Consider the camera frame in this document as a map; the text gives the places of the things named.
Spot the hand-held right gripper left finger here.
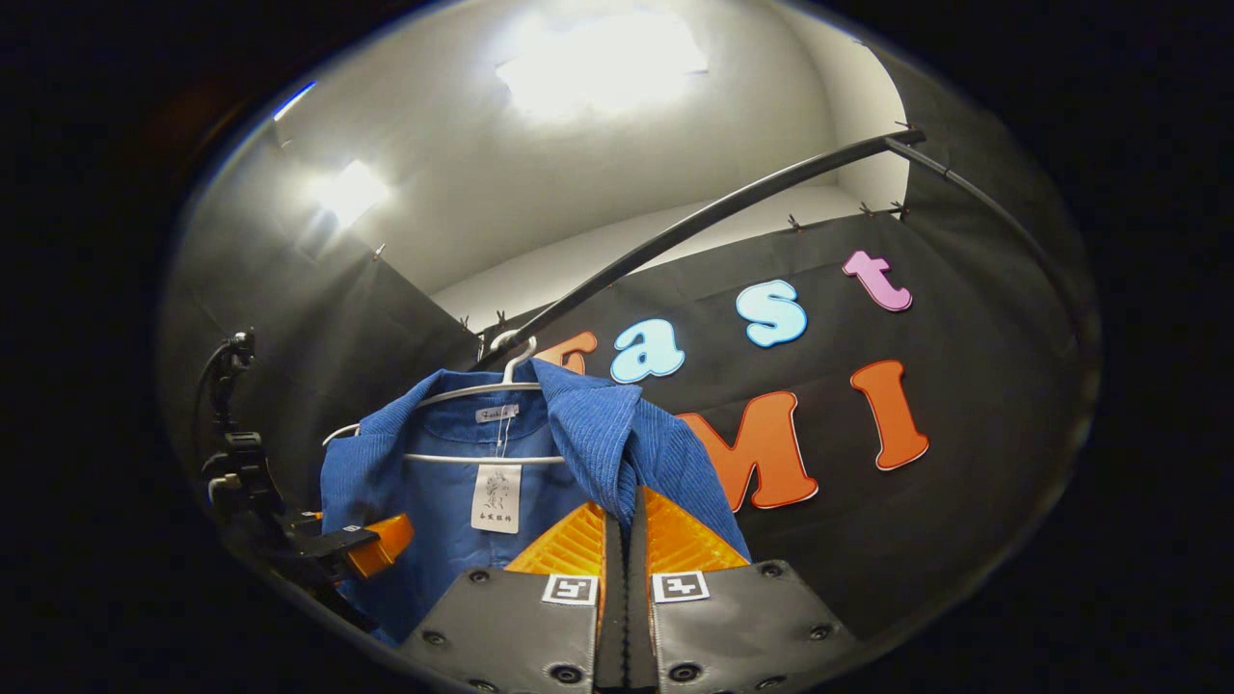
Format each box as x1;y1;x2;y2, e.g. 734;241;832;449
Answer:
400;499;628;694

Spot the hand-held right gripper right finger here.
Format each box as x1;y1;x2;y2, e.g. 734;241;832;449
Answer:
627;487;859;694

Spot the blue corduroy jacket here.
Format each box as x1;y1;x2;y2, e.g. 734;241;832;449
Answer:
320;359;753;645

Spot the large white clothes hanger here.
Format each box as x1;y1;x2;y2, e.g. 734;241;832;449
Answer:
323;330;570;467

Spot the black clothes rack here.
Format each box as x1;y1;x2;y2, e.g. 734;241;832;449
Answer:
472;128;1083;372

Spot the small ceiling light panel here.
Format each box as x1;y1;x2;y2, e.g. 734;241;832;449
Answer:
308;159;391;227

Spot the black backdrop cloth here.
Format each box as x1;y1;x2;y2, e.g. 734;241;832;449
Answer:
159;48;1100;656

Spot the large ceiling light panel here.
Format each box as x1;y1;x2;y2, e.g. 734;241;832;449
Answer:
496;14;710;121

